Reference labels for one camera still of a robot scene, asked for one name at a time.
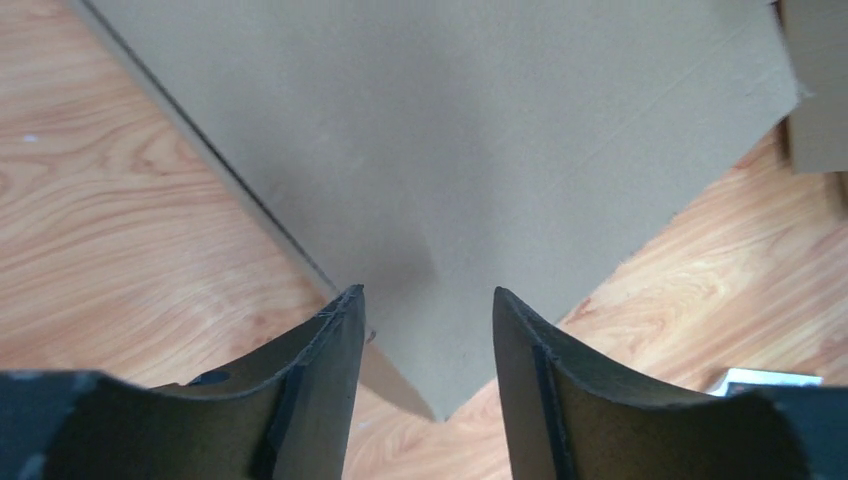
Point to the flat cardboard box stack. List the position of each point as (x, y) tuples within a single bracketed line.
[(816, 39)]

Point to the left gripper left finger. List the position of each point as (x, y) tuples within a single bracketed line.
[(282, 411)]

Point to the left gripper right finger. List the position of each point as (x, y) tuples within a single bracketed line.
[(571, 412)]

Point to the plastic bag with printed card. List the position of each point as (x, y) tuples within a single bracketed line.
[(735, 380)]

